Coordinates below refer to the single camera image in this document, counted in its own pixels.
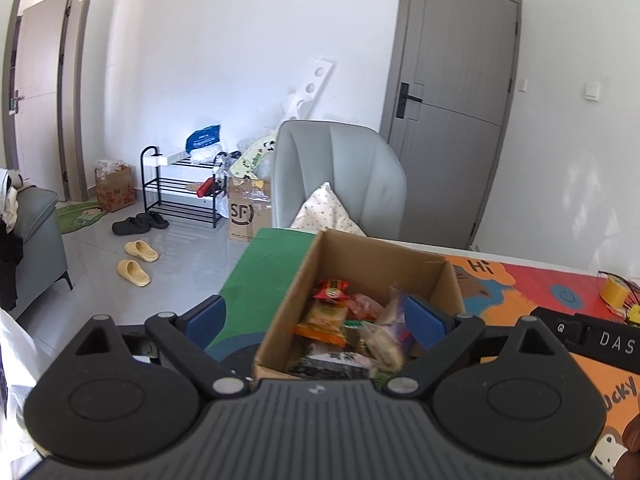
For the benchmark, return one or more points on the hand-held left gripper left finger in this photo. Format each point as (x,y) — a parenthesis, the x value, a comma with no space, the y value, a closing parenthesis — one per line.
(205,321)

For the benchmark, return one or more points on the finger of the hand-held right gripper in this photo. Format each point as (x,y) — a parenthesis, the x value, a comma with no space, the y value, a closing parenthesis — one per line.
(552,325)

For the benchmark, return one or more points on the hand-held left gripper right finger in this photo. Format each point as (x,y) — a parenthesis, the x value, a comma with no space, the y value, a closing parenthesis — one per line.
(425,321)

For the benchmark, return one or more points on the purple white long snack packet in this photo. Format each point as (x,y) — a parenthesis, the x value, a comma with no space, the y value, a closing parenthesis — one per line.
(392,340)

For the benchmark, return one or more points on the dark pink snack packet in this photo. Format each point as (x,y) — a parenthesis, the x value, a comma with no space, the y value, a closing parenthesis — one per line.
(365,307)

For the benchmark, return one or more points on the red snack bar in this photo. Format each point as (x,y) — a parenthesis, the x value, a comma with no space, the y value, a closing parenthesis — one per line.
(331,292)

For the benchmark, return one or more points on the yellow plastic toy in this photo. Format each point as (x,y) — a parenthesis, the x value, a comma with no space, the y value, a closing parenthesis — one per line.
(634,316)

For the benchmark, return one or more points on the yellow tape roll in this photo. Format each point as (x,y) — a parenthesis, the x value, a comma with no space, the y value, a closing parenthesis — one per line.
(615,290)

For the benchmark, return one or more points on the colourful printed table mat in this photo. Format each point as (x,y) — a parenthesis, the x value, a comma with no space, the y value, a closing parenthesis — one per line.
(260,265)

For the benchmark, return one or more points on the yellow slipper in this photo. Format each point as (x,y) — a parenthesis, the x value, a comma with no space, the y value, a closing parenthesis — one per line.
(134,272)
(141,251)

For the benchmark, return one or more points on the black slipper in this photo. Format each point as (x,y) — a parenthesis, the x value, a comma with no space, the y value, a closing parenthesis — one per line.
(130,226)
(156,220)

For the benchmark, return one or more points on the brown cardboard box black print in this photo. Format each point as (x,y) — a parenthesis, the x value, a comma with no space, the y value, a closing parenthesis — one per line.
(247,215)

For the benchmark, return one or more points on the red shoe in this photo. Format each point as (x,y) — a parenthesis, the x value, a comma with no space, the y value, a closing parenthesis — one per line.
(205,188)

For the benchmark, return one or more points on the black shoe rack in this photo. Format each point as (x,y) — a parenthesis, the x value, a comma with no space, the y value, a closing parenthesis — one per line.
(180,182)

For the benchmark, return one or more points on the white dotted pillow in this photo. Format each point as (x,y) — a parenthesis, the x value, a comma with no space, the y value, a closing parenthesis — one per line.
(325,212)

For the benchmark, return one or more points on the small brown carton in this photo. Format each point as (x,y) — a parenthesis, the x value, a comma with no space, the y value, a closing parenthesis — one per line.
(115,190)

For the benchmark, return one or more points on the green round rug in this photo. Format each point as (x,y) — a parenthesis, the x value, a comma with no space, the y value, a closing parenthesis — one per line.
(80,217)

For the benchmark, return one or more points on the green panda print bag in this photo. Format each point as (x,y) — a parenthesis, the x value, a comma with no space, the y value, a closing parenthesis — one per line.
(252,157)

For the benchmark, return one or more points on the grey chair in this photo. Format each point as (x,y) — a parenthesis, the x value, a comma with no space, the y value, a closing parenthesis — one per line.
(340,170)

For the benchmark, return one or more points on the blue plastic bag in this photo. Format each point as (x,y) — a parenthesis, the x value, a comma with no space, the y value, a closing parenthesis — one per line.
(202,139)

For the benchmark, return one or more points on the grey sofa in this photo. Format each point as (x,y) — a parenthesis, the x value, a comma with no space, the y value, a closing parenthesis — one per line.
(40,240)

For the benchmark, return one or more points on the white plastic bag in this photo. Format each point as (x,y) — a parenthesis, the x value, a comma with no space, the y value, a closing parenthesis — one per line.
(15,360)

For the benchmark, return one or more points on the dark clothes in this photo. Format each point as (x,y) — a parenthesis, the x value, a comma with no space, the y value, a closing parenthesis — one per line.
(7,260)

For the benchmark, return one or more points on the grey door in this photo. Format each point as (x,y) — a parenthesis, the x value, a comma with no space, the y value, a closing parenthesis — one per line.
(450,110)

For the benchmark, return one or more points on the white foam board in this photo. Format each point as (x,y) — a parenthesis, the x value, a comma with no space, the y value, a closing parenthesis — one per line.
(310,85)

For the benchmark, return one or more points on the square wall switch plate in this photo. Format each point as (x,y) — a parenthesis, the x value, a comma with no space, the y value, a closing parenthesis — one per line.
(592,91)

